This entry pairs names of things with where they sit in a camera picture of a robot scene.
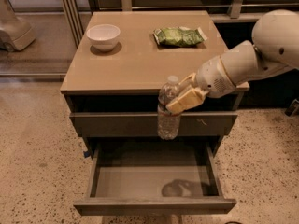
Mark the blue tape piece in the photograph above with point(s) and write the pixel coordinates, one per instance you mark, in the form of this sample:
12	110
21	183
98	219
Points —
86	154

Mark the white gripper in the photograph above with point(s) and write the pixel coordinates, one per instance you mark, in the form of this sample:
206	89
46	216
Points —
212	76

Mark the closed grey top drawer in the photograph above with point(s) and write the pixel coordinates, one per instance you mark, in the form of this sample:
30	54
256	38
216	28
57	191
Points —
138	124

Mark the white ceramic bowl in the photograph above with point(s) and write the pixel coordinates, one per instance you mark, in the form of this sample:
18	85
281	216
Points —
104	37

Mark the black object on floor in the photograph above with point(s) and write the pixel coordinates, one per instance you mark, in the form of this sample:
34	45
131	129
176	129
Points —
293	109

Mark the clear plastic water bottle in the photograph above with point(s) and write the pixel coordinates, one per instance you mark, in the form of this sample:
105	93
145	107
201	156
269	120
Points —
168	123

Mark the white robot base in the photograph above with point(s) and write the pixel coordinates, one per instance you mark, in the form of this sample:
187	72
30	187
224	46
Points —
15	34

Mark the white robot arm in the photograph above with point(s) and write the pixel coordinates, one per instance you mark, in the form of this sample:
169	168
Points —
273	50

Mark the grey drawer cabinet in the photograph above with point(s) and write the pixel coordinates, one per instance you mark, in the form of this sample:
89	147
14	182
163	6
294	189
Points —
128	79

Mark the open grey middle drawer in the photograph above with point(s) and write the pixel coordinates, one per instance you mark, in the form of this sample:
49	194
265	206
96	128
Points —
150	177

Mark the green snack bag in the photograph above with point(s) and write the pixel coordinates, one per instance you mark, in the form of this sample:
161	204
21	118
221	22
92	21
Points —
179	36

